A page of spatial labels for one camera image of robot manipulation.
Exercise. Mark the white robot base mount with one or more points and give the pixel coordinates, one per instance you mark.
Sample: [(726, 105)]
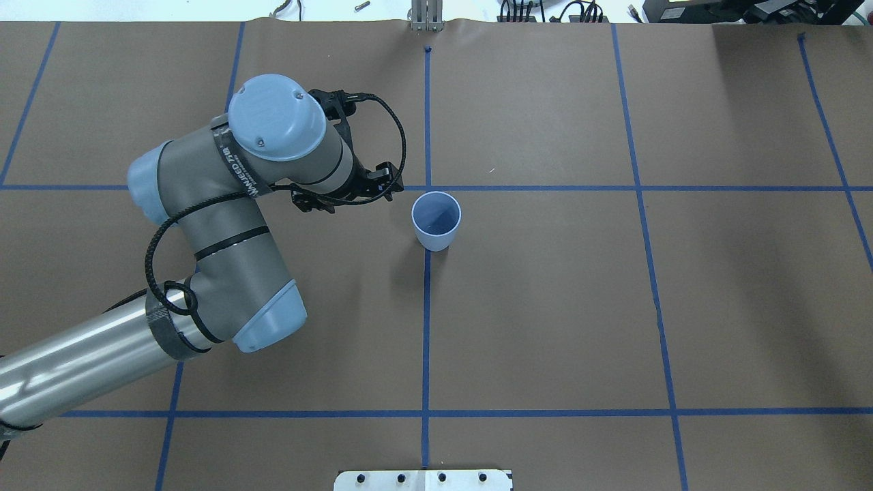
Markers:
[(426, 479)]

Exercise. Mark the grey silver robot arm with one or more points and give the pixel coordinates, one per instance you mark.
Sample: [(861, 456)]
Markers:
[(213, 271)]

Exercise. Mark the black equipment box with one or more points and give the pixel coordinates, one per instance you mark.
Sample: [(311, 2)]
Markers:
[(750, 12)]

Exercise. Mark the light blue plastic cup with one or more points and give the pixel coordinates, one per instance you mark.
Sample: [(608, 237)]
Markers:
[(436, 218)]

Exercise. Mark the black open-frame gripper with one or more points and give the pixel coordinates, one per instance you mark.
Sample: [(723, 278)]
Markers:
[(374, 181)]

